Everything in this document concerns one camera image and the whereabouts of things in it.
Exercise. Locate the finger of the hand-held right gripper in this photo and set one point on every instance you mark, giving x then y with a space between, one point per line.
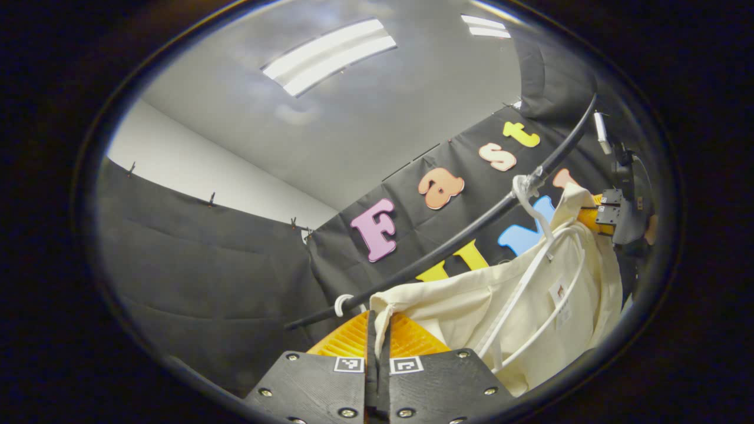
607 221
612 196

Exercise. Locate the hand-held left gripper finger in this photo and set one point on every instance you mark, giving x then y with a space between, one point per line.
384 366
371 366

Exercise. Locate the cream shirt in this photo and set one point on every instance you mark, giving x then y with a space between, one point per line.
459 300

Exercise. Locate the white plastic hanger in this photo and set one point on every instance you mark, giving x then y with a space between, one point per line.
539 221
339 306

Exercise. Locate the black clothes rack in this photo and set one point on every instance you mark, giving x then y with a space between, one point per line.
447 250

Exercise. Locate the black backdrop cloth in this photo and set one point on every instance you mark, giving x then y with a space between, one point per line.
206 265

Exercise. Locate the twin ceiling light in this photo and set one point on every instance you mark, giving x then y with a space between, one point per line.
486 26

